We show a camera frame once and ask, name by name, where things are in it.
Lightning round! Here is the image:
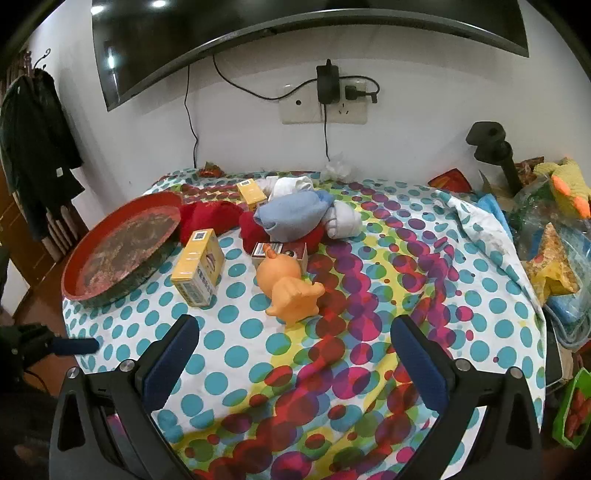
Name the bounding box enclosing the yellow snack bag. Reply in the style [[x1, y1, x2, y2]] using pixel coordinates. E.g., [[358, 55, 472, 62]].
[[526, 222, 580, 305]]

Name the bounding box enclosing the cardboard box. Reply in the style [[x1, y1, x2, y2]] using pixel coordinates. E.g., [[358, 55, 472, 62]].
[[478, 168, 518, 199]]

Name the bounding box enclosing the wooden rack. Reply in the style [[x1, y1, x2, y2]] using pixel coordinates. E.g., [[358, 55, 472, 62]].
[[44, 203, 90, 264]]

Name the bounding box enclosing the green packet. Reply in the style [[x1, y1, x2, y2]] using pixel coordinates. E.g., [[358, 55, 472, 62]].
[[553, 367, 591, 449]]

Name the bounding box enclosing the black clamp stand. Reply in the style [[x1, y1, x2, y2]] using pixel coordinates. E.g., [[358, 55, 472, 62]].
[[465, 121, 525, 197]]

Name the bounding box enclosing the red round tray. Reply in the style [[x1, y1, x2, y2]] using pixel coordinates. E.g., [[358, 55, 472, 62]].
[[61, 191, 183, 303]]

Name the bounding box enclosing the white wall socket plate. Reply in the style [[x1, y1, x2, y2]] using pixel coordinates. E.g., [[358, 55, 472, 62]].
[[278, 79, 369, 125]]

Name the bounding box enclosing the crumpled clear plastic bag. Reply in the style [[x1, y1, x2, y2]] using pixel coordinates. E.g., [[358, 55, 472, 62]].
[[321, 151, 357, 181]]

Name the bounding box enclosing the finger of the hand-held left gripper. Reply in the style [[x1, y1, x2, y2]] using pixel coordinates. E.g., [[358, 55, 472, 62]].
[[48, 337, 101, 356]]

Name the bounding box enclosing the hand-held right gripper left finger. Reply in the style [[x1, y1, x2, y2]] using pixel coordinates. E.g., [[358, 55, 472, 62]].
[[48, 314, 201, 480]]

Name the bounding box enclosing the patterned snack bag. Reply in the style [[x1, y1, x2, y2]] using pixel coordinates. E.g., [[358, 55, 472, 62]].
[[515, 157, 548, 185]]

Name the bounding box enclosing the light blue sock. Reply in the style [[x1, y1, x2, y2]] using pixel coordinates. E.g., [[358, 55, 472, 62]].
[[254, 193, 334, 243]]

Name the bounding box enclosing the long black cable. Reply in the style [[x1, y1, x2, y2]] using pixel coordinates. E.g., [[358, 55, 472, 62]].
[[184, 64, 200, 169]]

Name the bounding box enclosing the red and white box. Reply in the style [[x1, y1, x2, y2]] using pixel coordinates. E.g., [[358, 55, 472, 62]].
[[252, 241, 309, 273]]

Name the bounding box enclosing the large yellow box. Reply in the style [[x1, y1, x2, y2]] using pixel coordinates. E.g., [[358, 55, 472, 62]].
[[171, 228, 225, 308]]

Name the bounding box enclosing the curved black cable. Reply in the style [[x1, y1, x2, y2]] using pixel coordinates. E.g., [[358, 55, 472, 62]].
[[212, 54, 320, 100]]

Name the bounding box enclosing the black power adapter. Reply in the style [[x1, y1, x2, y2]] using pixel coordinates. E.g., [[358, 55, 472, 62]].
[[316, 59, 342, 106]]

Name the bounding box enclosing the black television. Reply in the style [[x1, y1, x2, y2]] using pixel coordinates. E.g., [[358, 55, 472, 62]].
[[91, 0, 529, 112]]

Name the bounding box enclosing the knotted white sock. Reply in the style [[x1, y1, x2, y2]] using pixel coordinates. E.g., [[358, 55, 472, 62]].
[[323, 202, 363, 240]]

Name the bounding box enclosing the small yellow box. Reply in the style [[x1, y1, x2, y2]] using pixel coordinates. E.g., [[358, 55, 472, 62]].
[[236, 179, 269, 210]]

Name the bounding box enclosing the yellow knit toy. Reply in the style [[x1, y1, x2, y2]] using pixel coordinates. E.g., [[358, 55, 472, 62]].
[[536, 157, 591, 217]]

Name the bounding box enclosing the polka dot tablecloth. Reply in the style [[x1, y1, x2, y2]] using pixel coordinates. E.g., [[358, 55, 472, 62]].
[[62, 167, 548, 480]]

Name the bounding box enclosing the blue cloth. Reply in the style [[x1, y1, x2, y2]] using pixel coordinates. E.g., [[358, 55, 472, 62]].
[[475, 194, 513, 232]]

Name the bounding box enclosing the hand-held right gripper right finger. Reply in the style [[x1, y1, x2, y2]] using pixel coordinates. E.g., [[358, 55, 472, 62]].
[[390, 315, 543, 480]]

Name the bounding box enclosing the orange toy duck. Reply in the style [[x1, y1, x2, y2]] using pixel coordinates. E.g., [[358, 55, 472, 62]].
[[256, 244, 326, 329]]

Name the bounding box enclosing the red packet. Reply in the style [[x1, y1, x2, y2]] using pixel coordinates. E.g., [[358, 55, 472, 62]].
[[428, 168, 469, 192]]

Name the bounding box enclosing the dark jacket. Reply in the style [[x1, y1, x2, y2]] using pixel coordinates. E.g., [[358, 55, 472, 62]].
[[0, 69, 86, 241]]

